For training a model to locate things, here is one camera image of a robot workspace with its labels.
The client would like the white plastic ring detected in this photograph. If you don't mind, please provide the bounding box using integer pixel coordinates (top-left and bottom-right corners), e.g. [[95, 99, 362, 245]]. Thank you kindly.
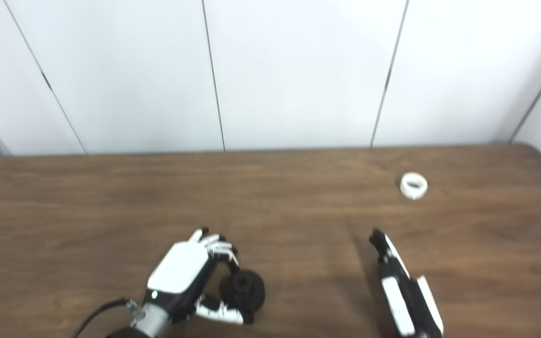
[[400, 172, 428, 200]]

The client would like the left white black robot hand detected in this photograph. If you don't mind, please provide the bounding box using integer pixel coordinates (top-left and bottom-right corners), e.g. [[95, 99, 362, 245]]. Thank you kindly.
[[147, 228, 255, 325]]

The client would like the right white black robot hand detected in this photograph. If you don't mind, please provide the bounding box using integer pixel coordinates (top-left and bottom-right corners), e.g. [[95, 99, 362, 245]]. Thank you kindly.
[[369, 228, 445, 338]]

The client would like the round black plastic part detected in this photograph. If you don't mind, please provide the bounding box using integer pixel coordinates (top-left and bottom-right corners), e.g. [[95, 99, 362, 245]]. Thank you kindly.
[[219, 269, 266, 313]]

